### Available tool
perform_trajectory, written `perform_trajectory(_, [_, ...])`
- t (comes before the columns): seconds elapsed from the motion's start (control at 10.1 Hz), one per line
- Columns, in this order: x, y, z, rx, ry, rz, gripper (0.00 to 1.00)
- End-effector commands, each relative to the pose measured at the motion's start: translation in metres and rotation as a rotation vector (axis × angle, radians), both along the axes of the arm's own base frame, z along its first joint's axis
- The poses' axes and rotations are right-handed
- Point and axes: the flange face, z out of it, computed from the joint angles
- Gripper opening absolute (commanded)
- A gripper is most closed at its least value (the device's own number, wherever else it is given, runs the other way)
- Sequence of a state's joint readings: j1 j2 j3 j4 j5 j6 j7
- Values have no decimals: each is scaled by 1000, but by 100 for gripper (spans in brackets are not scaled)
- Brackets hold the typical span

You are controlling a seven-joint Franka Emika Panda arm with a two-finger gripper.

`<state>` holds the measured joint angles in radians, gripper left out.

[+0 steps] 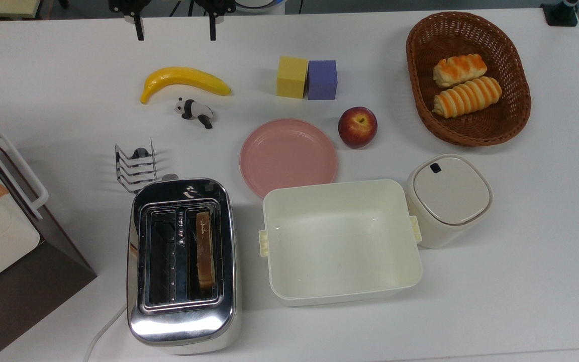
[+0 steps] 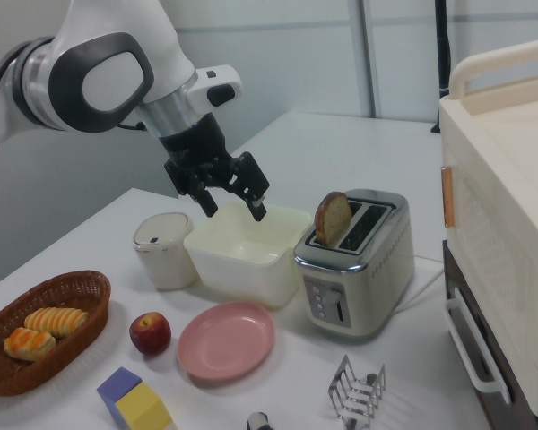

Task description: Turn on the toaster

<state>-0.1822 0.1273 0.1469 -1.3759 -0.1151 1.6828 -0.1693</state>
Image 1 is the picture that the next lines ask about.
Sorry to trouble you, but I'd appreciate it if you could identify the toast bread slice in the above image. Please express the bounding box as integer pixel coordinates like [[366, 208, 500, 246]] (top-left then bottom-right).
[[196, 211, 216, 291]]

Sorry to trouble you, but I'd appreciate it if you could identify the brown wicker basket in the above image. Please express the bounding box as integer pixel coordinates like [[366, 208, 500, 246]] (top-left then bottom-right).
[[406, 11, 532, 147]]

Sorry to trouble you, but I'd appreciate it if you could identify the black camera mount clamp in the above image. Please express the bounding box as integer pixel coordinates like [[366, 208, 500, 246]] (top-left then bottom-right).
[[541, 0, 579, 27]]

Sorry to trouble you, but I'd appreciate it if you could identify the small panda figurine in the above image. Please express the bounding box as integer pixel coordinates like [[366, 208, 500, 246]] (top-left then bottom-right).
[[174, 98, 215, 130]]

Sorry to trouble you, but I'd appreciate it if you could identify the red apple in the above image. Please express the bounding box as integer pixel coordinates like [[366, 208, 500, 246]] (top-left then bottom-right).
[[338, 106, 378, 149]]

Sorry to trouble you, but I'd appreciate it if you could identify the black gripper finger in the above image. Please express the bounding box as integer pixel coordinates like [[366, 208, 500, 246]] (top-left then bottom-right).
[[194, 0, 236, 42], [109, 0, 152, 42]]

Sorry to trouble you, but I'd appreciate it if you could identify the short striped bread roll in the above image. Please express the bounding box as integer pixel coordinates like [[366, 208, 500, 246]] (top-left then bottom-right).
[[433, 53, 488, 88]]

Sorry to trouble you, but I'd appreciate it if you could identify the white toaster power cord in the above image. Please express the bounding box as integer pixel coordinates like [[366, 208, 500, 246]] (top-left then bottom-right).
[[82, 304, 128, 362]]

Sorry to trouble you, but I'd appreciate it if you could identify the small white lidded bin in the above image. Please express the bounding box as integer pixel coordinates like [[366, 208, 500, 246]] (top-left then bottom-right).
[[405, 154, 494, 249]]

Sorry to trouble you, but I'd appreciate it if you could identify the purple foam cube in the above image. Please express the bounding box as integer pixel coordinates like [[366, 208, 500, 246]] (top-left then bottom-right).
[[308, 60, 338, 101]]

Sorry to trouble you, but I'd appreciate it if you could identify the chrome cream two-slot toaster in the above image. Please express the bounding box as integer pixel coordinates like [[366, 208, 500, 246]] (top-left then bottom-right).
[[127, 174, 237, 355]]

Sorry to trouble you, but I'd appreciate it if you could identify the yellow toy banana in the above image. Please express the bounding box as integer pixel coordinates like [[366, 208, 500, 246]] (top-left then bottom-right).
[[140, 66, 232, 105]]

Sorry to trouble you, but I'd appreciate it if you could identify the cream rectangular plastic container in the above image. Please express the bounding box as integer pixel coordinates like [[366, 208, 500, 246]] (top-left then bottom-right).
[[258, 179, 424, 307]]

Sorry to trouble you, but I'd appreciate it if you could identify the metal wire toast rack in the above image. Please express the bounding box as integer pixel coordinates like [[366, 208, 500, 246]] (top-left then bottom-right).
[[115, 140, 158, 194]]

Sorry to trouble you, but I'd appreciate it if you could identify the long striped bread roll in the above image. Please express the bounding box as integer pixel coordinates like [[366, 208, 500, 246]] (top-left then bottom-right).
[[432, 76, 503, 119]]

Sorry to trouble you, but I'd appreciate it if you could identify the yellow foam cube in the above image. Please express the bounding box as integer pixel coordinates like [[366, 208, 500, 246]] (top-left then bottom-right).
[[276, 56, 309, 99]]

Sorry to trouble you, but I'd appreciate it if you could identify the pink plastic plate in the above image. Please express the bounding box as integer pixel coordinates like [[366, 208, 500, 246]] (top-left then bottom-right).
[[239, 119, 339, 199]]

